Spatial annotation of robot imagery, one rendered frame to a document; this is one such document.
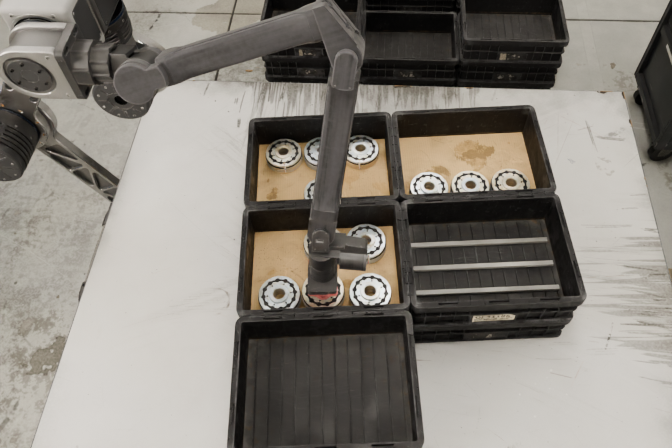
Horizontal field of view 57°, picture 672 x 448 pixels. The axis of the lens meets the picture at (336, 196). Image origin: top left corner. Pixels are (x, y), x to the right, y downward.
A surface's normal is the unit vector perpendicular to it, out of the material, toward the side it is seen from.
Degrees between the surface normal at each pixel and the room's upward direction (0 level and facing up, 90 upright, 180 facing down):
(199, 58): 63
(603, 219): 0
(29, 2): 0
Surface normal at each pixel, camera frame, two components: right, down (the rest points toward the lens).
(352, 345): -0.04, -0.57
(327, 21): -0.08, 0.53
